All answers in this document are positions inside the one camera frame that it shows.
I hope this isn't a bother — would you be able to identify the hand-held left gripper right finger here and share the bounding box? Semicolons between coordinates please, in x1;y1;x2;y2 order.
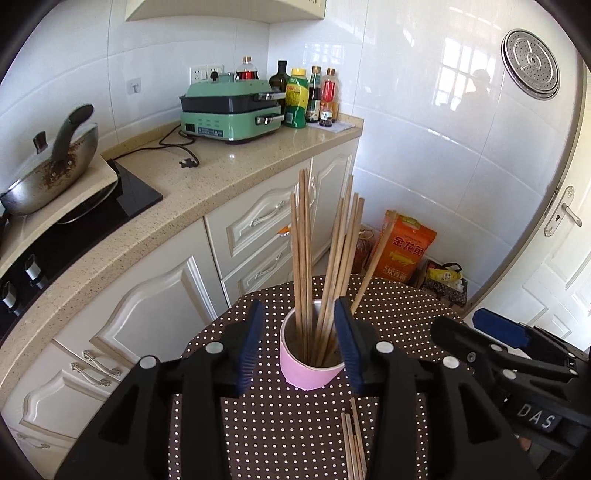
333;296;541;480

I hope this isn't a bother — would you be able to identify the red label drink bottle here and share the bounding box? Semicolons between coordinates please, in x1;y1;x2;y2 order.
235;56;259;83

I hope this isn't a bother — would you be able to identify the dark green oil bottle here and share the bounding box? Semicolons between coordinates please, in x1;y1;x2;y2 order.
269;60;291;93

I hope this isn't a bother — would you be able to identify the dark sauce bottle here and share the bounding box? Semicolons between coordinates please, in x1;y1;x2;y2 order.
305;65;323;124

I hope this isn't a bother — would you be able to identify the pink cup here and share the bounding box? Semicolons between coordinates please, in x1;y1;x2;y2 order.
279;299;347;389

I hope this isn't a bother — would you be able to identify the cream range hood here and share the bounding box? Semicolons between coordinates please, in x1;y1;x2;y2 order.
124;0;326;22

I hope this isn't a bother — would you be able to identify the green electric grill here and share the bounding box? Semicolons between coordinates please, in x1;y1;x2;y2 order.
179;73;286;146

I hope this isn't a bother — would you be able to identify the white kitchen cabinet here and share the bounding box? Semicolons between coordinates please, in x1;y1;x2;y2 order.
0;138;361;480

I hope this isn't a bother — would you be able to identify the bunch of wooden chopsticks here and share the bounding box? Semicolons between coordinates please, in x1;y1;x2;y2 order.
288;168;399;367

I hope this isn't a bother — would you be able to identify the yellow plastic bag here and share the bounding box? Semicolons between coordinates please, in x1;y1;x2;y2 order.
425;263;464;283

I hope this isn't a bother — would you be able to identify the dark patterned bag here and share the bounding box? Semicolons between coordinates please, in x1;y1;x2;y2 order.
418;261;468;308

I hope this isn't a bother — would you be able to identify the black glass stove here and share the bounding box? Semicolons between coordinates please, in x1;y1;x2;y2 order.
0;159;164;344

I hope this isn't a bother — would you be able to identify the brown polka dot tablecloth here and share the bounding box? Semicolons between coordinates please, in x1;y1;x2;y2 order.
166;274;481;480

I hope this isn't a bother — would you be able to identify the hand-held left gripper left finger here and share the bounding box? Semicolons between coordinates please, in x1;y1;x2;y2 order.
55;300;267;480

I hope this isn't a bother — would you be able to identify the yellow green bottle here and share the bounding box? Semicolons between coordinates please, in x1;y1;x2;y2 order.
284;68;309;129

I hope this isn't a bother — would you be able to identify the round steel steamer plate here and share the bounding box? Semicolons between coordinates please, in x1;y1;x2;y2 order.
501;28;561;100

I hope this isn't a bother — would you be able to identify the white door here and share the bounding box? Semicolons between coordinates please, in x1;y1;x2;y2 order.
462;152;591;352

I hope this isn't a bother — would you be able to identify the silver door handle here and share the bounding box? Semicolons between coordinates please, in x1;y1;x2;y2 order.
544;186;583;238

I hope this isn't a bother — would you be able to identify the black power cable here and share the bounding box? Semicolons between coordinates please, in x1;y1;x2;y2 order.
159;122;200;169

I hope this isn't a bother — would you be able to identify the amber oil bottle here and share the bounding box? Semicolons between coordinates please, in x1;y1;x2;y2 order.
353;226;377;273

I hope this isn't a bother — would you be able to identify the pile of wooden chopsticks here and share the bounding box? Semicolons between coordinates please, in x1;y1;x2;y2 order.
341;397;370;480

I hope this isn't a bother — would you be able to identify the steel wok with black handle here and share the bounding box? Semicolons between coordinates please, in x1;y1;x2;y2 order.
0;104;100;217

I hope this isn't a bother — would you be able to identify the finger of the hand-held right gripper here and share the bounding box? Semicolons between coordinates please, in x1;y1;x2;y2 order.
431;316;575;394
473;308;590;376

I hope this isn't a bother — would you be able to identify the beige speckled kitchen counter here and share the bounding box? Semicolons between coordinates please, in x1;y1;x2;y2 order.
0;113;365;398

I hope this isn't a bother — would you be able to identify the red sauce bottle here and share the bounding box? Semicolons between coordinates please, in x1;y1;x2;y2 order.
320;68;338;127

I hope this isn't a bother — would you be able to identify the orange rice bag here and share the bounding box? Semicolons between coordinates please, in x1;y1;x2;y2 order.
367;210;438;284

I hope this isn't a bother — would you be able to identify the white wall socket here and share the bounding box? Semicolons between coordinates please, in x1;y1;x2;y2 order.
189;65;225;85

